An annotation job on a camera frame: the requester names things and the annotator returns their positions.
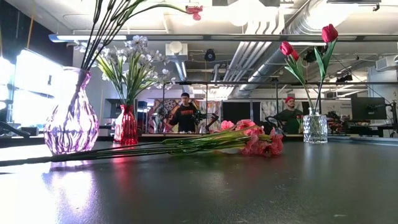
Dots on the dark wall screen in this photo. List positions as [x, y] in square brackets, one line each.
[110, 109]

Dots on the white wall air unit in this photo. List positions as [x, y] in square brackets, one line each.
[387, 63]

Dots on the white ceiling air unit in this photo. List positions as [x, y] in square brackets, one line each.
[176, 49]

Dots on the purple swirl glass vase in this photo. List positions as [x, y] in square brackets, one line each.
[71, 124]

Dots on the black ceiling spotlight cluster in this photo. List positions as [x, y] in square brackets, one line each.
[311, 55]

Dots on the black overhead frame bar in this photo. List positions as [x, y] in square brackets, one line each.
[217, 37]

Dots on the silver round ventilation duct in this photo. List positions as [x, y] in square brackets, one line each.
[264, 70]

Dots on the black ceiling dome camera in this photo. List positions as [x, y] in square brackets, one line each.
[210, 55]

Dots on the black computer monitor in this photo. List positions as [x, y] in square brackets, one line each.
[368, 109]

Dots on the small pink blossom bunch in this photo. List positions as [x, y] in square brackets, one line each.
[258, 146]

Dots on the black metal station frame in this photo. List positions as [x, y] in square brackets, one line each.
[236, 83]

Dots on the clear textured glass vase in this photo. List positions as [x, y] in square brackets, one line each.
[315, 130]

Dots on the colourful patterned wall hanging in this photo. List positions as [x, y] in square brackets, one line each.
[157, 112]

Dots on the ceiling track light bar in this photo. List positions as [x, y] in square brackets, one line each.
[377, 7]

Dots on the white ribbed ceiling duct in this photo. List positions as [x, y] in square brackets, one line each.
[245, 57]

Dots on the small grey sill box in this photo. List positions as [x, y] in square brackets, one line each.
[31, 131]

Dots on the person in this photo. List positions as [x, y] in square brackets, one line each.
[290, 119]
[185, 116]

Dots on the red glass vase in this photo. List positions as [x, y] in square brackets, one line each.
[126, 127]

